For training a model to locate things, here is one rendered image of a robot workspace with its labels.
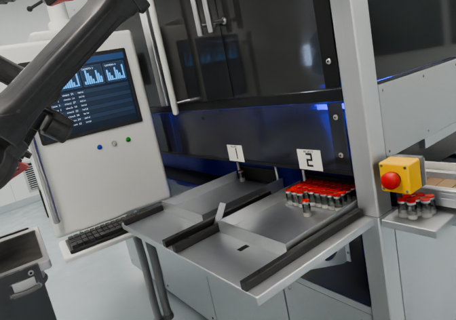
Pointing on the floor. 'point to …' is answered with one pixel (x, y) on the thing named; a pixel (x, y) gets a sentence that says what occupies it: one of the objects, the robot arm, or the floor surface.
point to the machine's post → (366, 140)
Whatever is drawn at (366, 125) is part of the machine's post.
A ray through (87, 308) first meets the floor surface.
